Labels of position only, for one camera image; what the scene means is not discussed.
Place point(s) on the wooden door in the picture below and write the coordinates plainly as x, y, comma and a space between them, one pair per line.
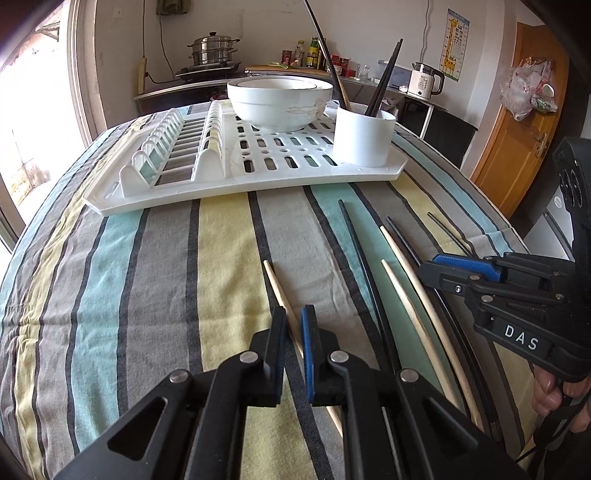
515, 150

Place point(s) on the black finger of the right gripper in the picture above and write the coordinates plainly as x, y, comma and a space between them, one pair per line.
445, 278

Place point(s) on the hanging plastic bags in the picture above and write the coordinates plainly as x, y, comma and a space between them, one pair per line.
530, 87

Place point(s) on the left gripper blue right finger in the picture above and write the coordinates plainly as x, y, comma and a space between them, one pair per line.
324, 385

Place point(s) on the steel steamer pot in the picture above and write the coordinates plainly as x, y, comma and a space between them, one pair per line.
212, 49

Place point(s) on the giraffe wall poster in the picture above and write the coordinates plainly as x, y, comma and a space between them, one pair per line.
454, 45

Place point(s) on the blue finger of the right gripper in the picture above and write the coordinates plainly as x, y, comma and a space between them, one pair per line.
477, 266

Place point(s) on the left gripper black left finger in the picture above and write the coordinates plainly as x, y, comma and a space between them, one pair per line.
266, 376

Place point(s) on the white utensil cup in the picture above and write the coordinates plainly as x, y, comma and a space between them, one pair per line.
361, 140

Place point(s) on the white electric kettle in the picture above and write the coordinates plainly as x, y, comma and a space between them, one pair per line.
426, 81

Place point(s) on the striped tablecloth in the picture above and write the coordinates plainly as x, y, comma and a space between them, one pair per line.
95, 311

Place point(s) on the white plastic dish rack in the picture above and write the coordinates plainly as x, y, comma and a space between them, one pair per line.
185, 156

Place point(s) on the green oil bottle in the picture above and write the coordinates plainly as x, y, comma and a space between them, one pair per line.
314, 50

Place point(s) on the wooden cutting board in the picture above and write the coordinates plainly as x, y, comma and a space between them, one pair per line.
280, 69

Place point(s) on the black induction stove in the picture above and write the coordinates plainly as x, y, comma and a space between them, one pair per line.
208, 72

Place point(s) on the white refrigerator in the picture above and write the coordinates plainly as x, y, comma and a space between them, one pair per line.
552, 233

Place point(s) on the metal kitchen shelf table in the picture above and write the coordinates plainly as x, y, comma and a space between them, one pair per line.
186, 94

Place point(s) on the white ceramic bowl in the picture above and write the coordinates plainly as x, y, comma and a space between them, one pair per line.
279, 103

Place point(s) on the clear plastic storage box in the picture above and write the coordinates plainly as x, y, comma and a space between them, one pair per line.
400, 76

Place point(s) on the person's right hand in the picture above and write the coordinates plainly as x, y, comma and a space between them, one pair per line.
548, 397

